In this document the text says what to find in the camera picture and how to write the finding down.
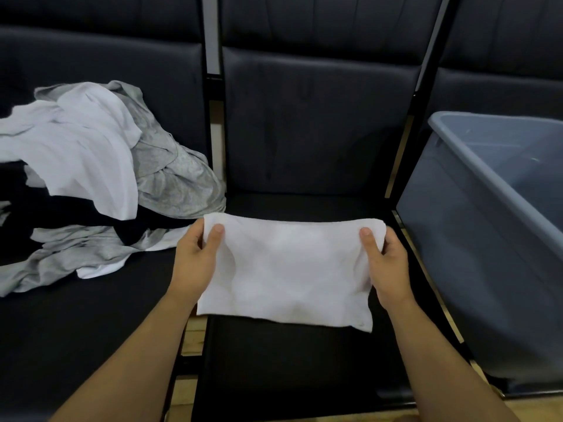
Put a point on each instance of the person's right forearm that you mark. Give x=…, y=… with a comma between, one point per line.
x=444, y=369

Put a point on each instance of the person's left hand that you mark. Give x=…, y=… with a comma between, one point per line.
x=193, y=263

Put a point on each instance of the person's right hand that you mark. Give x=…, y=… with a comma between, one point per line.
x=393, y=272

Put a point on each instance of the person's left forearm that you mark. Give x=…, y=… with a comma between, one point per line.
x=132, y=364

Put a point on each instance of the blue-grey plastic bin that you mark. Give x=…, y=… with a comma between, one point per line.
x=475, y=259

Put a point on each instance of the white garment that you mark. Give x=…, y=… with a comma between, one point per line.
x=79, y=149

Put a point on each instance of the grey tank top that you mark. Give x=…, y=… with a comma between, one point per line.
x=53, y=259

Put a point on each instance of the white tank top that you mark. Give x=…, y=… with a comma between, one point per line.
x=286, y=268

